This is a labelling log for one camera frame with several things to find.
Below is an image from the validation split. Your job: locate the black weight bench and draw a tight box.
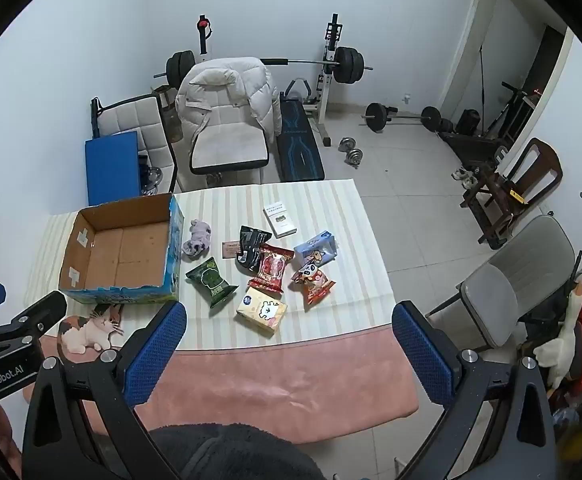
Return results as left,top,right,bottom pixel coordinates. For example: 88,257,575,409
277,91,326,183

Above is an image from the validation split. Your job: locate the panda print snack packet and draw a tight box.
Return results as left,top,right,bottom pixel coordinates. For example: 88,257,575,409
291,265,336,306

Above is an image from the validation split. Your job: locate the blue tissue pack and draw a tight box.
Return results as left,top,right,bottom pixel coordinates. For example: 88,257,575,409
293,230,339,268

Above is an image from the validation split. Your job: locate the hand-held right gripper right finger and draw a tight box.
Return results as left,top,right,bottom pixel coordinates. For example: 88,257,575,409
392,301,558,480

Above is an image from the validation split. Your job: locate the white door frame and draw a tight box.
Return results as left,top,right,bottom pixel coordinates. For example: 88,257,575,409
441,0,574,133

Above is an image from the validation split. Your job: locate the black wipes packet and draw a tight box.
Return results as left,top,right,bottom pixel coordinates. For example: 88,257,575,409
234,225,272,272

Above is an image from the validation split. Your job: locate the grey folding chair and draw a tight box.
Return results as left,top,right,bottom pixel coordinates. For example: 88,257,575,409
426,215,576,351

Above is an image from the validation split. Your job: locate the white cushioned chair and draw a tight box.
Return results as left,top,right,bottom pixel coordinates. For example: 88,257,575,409
188,120,272,186

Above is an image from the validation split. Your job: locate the barbell with black plates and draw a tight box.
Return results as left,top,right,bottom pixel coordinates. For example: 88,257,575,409
153,46,374,88

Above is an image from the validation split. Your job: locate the brown cylinder bin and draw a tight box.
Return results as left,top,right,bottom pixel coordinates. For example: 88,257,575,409
152,85,184,144

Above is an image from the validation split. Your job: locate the cardboard box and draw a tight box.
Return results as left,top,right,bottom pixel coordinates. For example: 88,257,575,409
58,192,186,306

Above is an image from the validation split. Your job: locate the yellow tissue pack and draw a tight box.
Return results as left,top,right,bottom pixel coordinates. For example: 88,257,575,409
235,286,288,336

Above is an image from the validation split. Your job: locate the small barbell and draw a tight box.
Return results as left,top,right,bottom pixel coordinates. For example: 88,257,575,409
361,102,444,135

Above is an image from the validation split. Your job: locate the blue board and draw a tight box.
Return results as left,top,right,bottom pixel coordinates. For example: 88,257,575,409
85,131,140,207

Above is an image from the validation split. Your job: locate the white plush goose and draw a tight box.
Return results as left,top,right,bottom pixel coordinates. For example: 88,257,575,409
533,280,582,391

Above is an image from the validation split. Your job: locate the black bag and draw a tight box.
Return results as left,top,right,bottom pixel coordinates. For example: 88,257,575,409
458,109,482,136

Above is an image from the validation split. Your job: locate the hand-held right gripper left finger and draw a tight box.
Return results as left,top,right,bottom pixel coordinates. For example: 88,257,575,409
21,302,188,480

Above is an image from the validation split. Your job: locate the purple sock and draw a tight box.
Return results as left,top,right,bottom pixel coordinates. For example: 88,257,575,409
182,218,212,260

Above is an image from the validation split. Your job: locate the red wipes packet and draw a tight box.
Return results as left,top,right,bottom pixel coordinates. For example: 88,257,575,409
247,242,296,293

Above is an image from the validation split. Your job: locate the white padded chair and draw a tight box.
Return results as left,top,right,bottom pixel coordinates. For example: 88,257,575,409
90,92,179,196

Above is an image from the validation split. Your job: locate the small white box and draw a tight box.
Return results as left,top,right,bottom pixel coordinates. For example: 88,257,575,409
262,201,299,239

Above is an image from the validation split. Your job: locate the dark wooden chair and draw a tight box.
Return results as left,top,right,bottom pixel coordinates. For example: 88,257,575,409
460,137,564,251

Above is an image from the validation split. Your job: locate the pink blanket with cat print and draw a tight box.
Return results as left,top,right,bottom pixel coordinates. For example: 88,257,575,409
23,305,419,446

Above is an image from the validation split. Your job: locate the dark fleece clothing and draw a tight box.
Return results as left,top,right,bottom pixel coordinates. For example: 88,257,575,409
148,422,326,480

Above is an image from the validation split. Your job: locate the striped tablecloth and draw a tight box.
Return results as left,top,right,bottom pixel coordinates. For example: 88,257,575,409
23,180,396,351

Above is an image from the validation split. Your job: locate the green wipes packet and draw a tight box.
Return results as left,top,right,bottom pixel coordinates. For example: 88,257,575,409
186,256,240,308

